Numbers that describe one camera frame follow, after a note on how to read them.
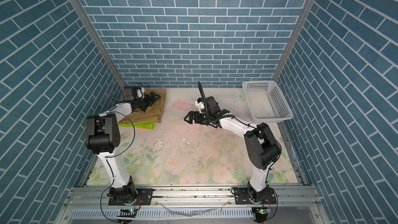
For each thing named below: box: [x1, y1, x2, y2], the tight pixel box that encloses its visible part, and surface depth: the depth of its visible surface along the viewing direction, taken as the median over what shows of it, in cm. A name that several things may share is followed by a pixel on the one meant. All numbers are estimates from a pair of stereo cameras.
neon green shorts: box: [118, 120, 156, 130], surface depth 98 cm
